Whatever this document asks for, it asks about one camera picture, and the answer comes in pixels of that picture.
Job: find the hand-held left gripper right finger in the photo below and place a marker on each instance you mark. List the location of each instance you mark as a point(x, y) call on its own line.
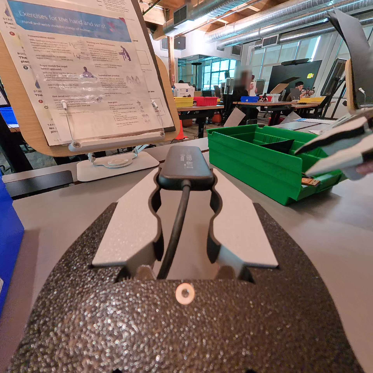
point(242, 227)

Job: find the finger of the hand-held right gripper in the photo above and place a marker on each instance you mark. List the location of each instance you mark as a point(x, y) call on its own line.
point(343, 157)
point(349, 128)

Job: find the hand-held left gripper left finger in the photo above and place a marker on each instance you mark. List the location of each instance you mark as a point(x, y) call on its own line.
point(128, 221)

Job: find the green plastic bin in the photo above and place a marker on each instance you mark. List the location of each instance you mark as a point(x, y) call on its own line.
point(256, 172)

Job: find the black usb hub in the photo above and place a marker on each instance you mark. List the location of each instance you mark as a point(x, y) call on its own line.
point(186, 166)

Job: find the yellow plastic bin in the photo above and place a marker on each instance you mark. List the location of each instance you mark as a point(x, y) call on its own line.
point(183, 102)
point(312, 100)

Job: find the black bin divider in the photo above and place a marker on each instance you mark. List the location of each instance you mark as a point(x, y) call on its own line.
point(276, 147)

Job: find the cardboard piece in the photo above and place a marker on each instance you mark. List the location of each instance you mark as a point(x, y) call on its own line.
point(280, 88)

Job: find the large black screen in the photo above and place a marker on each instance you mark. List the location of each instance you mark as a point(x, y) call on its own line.
point(279, 75)

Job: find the orange traffic cone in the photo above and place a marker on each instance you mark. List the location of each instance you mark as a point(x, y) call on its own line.
point(182, 132)

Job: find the small blue plastic bin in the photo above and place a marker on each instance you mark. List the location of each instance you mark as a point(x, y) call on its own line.
point(249, 99)

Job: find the white card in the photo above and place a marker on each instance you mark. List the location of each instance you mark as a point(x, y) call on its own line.
point(234, 118)

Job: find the small orange object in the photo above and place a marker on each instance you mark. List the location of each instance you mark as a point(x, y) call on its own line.
point(217, 118)

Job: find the red plastic bin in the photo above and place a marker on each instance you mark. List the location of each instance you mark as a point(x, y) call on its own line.
point(205, 101)

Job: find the white box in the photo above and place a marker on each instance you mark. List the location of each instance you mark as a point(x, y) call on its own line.
point(184, 90)

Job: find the laminated instruction sheet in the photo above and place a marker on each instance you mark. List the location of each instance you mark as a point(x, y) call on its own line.
point(87, 72)

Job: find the black floor lamp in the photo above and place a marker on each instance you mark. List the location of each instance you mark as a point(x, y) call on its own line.
point(198, 75)

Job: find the white sheet with black border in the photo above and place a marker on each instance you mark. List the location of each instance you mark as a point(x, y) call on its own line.
point(147, 58)

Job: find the silver ventilation duct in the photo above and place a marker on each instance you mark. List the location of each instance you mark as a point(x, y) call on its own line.
point(198, 14)
point(276, 26)

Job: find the black wall speaker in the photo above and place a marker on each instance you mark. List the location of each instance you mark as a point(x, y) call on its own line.
point(179, 42)

